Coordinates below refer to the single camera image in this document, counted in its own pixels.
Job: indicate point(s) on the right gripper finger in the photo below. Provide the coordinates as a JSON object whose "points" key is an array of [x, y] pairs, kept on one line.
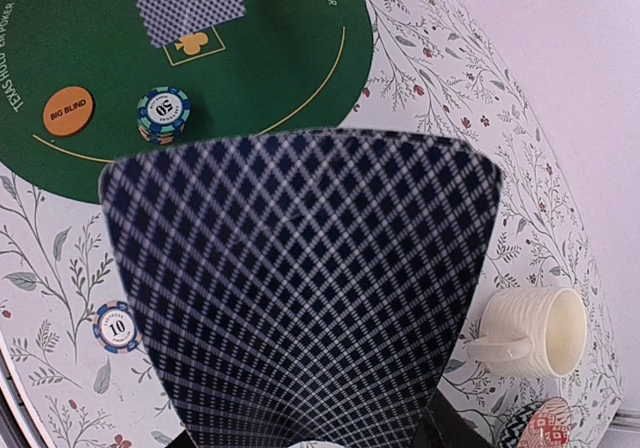
{"points": [[441, 426]]}

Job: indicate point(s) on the blue playing card deck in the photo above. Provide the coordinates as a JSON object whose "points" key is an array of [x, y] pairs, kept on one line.
{"points": [[302, 286]]}

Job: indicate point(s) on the black white poker chip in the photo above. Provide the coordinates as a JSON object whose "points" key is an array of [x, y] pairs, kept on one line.
{"points": [[114, 328]]}

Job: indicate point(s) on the green white chip stack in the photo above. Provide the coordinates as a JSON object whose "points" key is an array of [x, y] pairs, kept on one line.
{"points": [[162, 114]]}

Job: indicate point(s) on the orange big blind button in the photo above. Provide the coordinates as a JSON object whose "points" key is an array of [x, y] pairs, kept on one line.
{"points": [[68, 111]]}

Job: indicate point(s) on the red patterned bowl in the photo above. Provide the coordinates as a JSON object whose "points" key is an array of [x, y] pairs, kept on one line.
{"points": [[542, 424]]}

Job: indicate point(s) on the white ceramic mug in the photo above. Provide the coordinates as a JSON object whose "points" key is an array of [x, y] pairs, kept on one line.
{"points": [[532, 333]]}

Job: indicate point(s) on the floral tablecloth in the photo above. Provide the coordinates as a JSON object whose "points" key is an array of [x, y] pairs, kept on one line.
{"points": [[433, 72]]}

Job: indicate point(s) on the green poker mat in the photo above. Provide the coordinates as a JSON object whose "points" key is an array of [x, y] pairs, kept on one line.
{"points": [[285, 65]]}

